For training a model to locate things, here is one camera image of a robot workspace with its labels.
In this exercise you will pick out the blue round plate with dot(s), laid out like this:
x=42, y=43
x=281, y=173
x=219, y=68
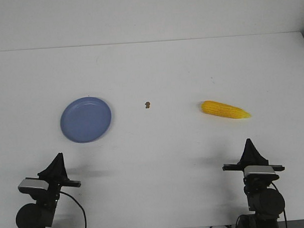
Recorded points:
x=85, y=119

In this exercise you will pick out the yellow corn cob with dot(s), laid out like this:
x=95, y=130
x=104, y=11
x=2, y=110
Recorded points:
x=224, y=110

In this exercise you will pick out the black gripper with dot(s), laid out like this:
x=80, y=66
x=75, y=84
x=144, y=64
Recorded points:
x=56, y=177
x=251, y=157

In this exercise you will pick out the small brown crumb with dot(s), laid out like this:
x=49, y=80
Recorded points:
x=147, y=105

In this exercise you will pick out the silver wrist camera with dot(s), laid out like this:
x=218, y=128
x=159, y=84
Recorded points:
x=33, y=183
x=266, y=174

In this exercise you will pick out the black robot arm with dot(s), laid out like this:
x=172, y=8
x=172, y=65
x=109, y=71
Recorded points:
x=264, y=198
x=39, y=214

